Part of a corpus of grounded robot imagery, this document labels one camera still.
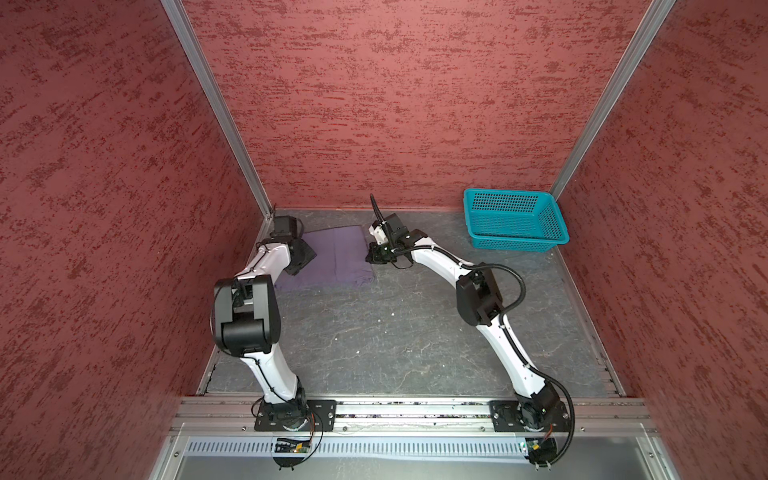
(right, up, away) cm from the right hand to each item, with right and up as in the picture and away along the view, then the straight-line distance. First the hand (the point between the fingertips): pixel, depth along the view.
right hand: (365, 261), depth 100 cm
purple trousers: (-9, +1, +3) cm, 9 cm away
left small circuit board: (-16, -44, -28) cm, 54 cm away
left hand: (-19, 0, -3) cm, 19 cm away
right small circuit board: (+46, -44, -29) cm, 70 cm away
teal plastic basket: (+59, +15, +17) cm, 63 cm away
